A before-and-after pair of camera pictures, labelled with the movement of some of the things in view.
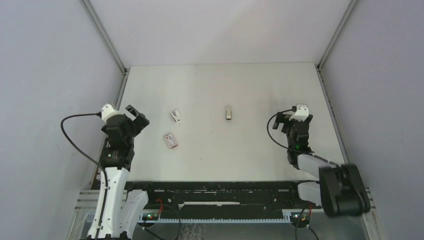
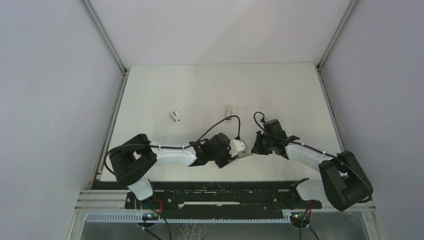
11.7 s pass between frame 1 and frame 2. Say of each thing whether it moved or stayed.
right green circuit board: stayed
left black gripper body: moved
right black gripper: moved
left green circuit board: stayed
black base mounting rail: stayed
